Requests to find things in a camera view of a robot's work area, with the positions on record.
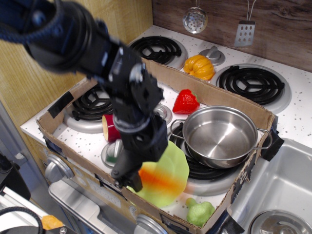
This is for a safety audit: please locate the stainless steel sink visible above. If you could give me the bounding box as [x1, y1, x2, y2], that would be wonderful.
[231, 139, 312, 234]

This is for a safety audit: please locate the silver stove knob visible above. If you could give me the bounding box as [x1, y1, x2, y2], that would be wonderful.
[101, 139, 124, 169]
[199, 46, 225, 66]
[154, 104, 173, 124]

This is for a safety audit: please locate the black burner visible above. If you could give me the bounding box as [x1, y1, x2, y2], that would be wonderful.
[210, 64, 292, 115]
[158, 121, 247, 197]
[129, 36, 188, 70]
[63, 84, 113, 134]

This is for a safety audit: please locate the centre silver stove knob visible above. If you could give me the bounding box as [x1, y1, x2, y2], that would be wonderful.
[154, 104, 173, 124]

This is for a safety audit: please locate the silver oven door handle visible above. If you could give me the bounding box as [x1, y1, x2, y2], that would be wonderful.
[49, 180, 116, 234]

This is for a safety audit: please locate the stainless steel pot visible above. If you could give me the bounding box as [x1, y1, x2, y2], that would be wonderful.
[178, 106, 273, 169]

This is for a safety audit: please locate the hanging metal slotted spatula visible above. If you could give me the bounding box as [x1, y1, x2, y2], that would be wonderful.
[234, 0, 256, 47]

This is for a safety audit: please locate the silver sink drain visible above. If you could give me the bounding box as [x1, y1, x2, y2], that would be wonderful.
[248, 210, 312, 234]

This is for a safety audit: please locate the front right black burner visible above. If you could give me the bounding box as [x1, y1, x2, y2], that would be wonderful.
[158, 121, 247, 197]

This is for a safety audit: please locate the orange object bottom left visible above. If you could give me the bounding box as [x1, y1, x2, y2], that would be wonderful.
[41, 215, 64, 230]

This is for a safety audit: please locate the green toy broccoli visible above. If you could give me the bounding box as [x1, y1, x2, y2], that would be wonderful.
[186, 198, 215, 227]

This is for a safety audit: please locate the purple toy onion half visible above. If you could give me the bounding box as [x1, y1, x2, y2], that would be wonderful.
[102, 115, 121, 142]

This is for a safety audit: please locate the orange toy carrot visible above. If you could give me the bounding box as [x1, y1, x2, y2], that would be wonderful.
[136, 152, 189, 197]

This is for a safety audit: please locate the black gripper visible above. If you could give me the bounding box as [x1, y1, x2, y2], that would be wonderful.
[111, 114, 168, 192]

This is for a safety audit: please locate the silver oven front knob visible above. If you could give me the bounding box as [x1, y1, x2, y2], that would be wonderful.
[44, 154, 74, 183]

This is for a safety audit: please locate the back silver stove knob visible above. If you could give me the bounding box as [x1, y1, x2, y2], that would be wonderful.
[199, 46, 225, 66]

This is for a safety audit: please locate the back right black burner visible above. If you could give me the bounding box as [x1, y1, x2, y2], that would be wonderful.
[210, 64, 292, 115]

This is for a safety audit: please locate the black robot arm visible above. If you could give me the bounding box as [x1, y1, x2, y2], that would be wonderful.
[0, 0, 168, 192]

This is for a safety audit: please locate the back left black burner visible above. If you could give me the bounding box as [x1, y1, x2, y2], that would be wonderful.
[129, 36, 188, 70]

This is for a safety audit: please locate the red toy strawberry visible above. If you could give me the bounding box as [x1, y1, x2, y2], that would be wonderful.
[173, 89, 200, 114]

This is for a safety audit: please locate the yellow toy pumpkin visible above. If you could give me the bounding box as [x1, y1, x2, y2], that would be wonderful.
[183, 55, 215, 80]

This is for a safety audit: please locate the light green plastic plate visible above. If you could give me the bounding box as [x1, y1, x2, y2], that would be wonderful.
[127, 141, 190, 208]

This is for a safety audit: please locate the silver oven knob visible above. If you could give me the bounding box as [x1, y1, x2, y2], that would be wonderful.
[44, 154, 74, 183]
[134, 214, 167, 234]

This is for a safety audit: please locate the front left black burner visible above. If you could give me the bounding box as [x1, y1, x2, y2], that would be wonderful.
[63, 84, 113, 134]

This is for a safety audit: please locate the front silver stove knob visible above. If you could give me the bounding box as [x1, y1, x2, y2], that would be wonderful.
[101, 139, 124, 169]

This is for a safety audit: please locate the black cable bottom left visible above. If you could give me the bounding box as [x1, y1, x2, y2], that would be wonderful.
[0, 206, 43, 234]

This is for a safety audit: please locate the brown cardboard fence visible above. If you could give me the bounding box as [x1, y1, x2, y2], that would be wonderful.
[38, 60, 275, 234]

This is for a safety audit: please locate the hanging metal strainer ladle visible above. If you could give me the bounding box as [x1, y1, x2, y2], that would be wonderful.
[182, 0, 208, 34]

